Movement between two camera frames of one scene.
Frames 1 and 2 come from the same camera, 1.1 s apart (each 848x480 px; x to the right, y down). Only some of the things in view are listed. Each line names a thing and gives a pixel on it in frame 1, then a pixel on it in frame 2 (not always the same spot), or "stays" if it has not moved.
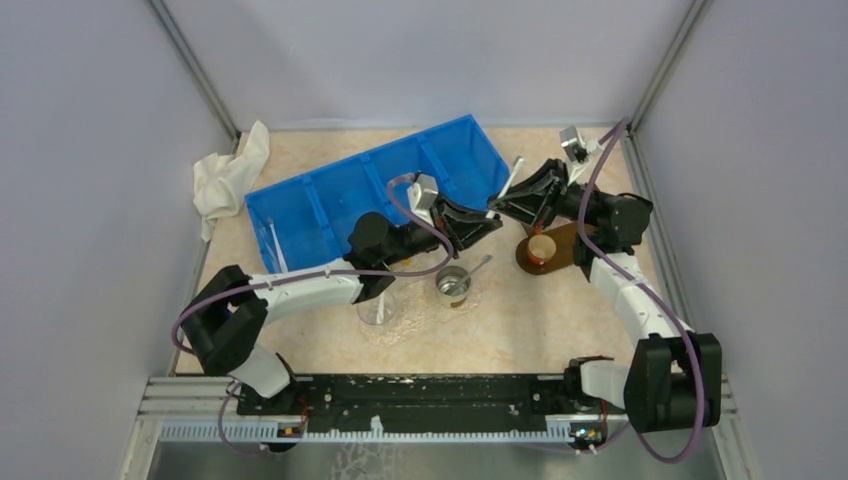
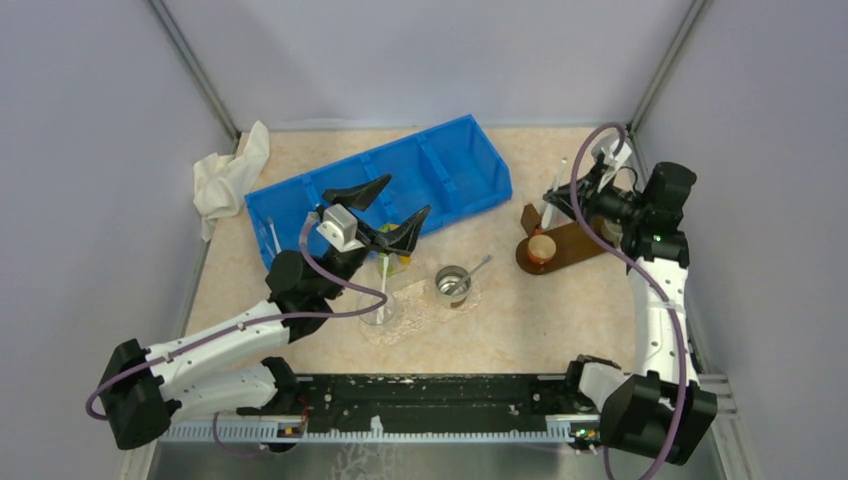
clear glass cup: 368,310 stays
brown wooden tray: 564,255 stays
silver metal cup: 453,284 stays
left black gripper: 465,226 -> 361,197
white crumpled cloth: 221,182 stays
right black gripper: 536,198 -> 590,196
